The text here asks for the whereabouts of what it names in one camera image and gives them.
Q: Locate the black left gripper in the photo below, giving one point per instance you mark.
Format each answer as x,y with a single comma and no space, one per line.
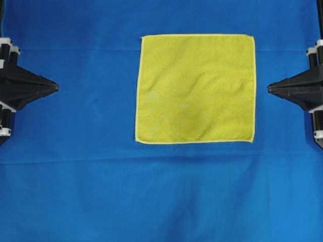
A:
16,98

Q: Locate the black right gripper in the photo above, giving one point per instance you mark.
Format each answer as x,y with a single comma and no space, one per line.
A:
311,77

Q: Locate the blue table cloth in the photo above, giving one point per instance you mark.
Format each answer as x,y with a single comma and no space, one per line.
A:
72,170

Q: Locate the yellow-green square towel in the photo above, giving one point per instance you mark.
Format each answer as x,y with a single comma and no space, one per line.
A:
196,88

